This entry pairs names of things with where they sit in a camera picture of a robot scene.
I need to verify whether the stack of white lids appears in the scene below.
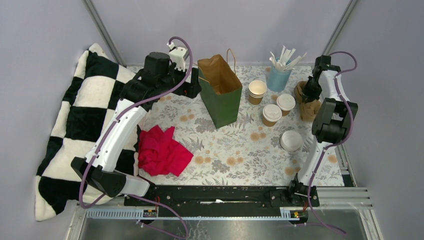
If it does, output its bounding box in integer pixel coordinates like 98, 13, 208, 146
280, 130, 303, 152

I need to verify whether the brown cardboard cup carrier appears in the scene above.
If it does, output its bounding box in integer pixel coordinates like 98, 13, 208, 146
293, 81, 322, 123

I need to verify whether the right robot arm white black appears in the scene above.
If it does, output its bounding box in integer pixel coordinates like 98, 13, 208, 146
286, 55, 358, 206

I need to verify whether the floral table mat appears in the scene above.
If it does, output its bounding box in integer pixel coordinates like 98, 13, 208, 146
127, 64, 345, 188

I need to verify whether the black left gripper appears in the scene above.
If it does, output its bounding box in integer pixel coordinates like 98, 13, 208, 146
158, 61, 202, 98

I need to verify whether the brown paper cup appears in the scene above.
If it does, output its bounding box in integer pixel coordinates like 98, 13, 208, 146
262, 116, 276, 127
281, 109, 291, 117

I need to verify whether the black white checkered pillow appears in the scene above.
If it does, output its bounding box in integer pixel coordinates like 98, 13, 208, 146
35, 43, 135, 222

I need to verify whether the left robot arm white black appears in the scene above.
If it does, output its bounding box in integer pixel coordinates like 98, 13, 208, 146
71, 47, 200, 206

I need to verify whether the stack of paper cups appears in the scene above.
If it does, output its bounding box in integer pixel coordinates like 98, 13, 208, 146
248, 80, 267, 105

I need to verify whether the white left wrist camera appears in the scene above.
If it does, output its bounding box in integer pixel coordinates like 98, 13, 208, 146
166, 42, 189, 72

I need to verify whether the green paper bag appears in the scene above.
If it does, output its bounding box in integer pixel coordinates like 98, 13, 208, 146
197, 48, 243, 129

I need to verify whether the white wrapped straws bundle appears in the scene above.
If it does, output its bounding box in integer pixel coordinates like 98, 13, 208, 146
269, 45, 307, 73

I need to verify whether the red cloth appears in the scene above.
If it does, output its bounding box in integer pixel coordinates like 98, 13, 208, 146
138, 125, 194, 177

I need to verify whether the blue cup holder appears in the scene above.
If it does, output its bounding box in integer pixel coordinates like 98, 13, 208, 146
266, 65, 292, 92

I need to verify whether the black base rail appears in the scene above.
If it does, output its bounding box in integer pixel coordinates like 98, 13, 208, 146
124, 180, 320, 218

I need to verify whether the white plastic cup lid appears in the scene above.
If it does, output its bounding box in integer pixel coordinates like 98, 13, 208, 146
276, 94, 296, 112

